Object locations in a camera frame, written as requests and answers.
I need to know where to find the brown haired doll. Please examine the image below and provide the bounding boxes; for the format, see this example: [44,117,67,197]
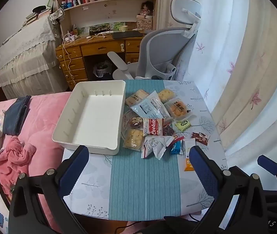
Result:
[140,1,154,15]

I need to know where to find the clear yellow cake packet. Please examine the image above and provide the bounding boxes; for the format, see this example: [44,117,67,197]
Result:
[158,89,178,103]

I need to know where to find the white plastic storage tray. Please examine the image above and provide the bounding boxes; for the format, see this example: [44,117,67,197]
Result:
[52,80,126,156]

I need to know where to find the black printed box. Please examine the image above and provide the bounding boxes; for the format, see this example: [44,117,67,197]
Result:
[89,24,111,36]

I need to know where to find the grey office chair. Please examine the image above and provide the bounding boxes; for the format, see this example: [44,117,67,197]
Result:
[107,0,202,81]

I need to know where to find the small blue packet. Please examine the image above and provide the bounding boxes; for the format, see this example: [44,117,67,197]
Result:
[169,140,185,155]

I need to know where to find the clear orange pastry packet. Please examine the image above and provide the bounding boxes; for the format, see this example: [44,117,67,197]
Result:
[164,98,194,121]

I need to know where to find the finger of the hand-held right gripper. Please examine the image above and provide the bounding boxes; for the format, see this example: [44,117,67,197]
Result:
[257,155,277,176]

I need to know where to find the wooden desk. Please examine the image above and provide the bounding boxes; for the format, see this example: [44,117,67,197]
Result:
[56,32,149,89]

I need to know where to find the large blue white packet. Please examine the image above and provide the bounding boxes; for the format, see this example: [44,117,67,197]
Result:
[130,91,172,125]

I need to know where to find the clear yellow crisp packet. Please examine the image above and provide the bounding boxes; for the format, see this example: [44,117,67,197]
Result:
[123,128,145,149]

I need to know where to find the red cookie packet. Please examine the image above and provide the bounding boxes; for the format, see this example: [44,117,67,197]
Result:
[143,118,165,136]

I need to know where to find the white orange bar packet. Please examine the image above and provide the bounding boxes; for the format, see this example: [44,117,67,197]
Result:
[183,138,200,172]

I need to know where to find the crumpled white packet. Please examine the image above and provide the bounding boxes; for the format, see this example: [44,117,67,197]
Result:
[142,136,174,160]

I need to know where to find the white trash bin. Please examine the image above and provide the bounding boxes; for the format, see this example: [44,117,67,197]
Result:
[93,61,113,80]

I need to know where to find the white cable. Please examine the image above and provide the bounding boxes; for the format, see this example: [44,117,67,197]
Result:
[61,31,76,84]

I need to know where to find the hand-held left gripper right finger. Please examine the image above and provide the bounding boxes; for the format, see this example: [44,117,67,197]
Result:
[189,145,269,234]

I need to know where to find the dark red fruit packet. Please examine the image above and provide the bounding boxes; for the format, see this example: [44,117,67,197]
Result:
[163,124,178,137]

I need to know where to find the leaf print curtain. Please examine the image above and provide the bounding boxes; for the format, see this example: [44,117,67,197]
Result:
[157,0,277,177]

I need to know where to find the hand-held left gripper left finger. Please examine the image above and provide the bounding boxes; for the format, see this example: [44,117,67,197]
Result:
[8,145,90,234]

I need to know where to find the wooden bookshelf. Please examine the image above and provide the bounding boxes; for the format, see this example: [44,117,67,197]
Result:
[56,0,159,31]

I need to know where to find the pink blanket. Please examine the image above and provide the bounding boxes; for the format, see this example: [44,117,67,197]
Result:
[0,91,73,234]

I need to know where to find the white lace cover cloth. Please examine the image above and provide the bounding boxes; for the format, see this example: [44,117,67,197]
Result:
[0,15,70,101]

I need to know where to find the small brown red packet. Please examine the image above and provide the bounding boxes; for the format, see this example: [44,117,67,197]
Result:
[191,132,210,147]

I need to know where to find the beige cracker packet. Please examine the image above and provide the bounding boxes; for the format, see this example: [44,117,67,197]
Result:
[125,89,149,107]

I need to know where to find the pink crumpled garment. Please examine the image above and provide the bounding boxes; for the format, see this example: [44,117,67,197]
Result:
[0,135,37,174]

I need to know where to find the black desk mat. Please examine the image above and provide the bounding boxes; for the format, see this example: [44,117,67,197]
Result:
[112,31,144,40]

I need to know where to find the floral cloth bag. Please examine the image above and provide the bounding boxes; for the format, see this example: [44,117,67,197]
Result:
[49,7,66,25]

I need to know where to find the clear brown nut packet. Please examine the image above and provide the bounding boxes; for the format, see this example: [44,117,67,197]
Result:
[124,115,144,129]

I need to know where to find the green pastry packet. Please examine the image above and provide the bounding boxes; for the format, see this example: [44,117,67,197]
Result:
[174,119,192,132]

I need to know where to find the navy blue pouch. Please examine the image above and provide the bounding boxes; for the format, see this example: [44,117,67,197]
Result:
[2,96,32,136]

